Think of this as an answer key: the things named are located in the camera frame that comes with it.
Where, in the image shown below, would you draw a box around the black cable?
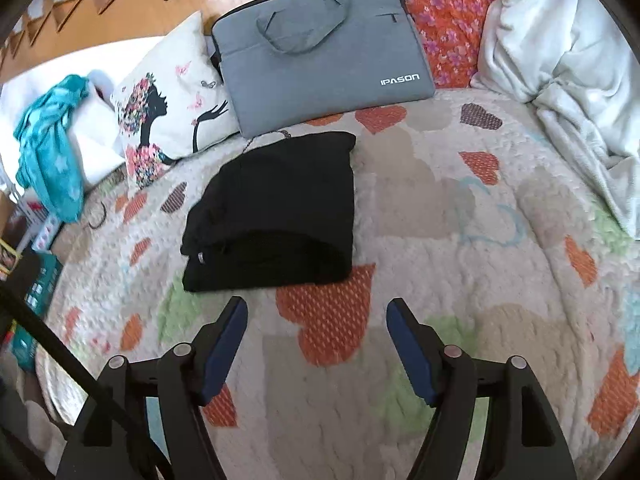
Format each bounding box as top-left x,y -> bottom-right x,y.
0,284 -> 168,480

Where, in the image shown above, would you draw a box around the heart-patterned quilt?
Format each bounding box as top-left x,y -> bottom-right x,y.
35,85 -> 640,480

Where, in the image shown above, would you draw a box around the red floral pillow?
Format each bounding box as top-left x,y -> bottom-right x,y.
260,0 -> 503,88

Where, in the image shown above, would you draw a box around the teal star-print cloth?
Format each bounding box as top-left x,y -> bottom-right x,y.
13,74 -> 92,223

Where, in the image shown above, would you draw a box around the black pants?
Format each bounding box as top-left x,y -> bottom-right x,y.
180,131 -> 357,293

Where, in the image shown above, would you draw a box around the white fleece blanket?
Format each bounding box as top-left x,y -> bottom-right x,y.
470,0 -> 640,241

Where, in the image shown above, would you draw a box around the white printed pillow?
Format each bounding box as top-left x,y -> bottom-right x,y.
110,10 -> 241,191

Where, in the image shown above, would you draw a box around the grey laptop bag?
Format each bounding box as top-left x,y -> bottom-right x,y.
210,0 -> 437,138

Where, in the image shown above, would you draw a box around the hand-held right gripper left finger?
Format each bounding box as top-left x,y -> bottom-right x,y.
55,297 -> 249,480

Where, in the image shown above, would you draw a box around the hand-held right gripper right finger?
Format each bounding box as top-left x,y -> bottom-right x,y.
386,298 -> 578,480

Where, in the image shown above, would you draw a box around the teal box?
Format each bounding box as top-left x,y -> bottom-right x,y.
10,251 -> 64,372

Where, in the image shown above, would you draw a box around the plain white pillow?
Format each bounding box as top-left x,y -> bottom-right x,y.
0,71 -> 127,197

